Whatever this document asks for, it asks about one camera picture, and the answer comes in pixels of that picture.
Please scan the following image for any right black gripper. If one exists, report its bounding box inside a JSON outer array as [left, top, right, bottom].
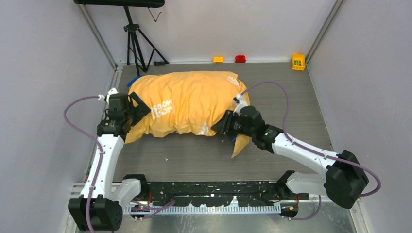
[[211, 109, 255, 137]]

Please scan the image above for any orange pillowcase with white print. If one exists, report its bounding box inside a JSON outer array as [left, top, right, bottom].
[[125, 71, 250, 144]]

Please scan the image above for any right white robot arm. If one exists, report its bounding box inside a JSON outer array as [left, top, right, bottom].
[[211, 106, 369, 209]]

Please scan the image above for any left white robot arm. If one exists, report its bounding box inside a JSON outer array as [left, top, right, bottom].
[[64, 88, 151, 233]]

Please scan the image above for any blue cloth piece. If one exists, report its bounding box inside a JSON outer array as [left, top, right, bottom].
[[126, 76, 142, 88]]

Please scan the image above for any small yellow toy block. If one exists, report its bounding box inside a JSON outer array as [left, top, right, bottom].
[[212, 56, 224, 64]]

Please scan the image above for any red toy block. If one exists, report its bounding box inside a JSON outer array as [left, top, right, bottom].
[[235, 55, 246, 63]]

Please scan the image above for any black tripod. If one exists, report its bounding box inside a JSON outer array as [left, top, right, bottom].
[[123, 6, 169, 76]]

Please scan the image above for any yellow green toy block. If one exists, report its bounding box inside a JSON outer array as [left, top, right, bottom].
[[292, 53, 306, 71]]

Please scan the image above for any black panel on tripod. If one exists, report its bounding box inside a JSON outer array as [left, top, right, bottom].
[[74, 0, 165, 8]]

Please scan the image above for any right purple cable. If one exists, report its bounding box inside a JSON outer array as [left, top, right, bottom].
[[240, 81, 382, 198]]

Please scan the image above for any white slotted cable duct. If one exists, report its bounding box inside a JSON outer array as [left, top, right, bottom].
[[123, 205, 291, 216]]

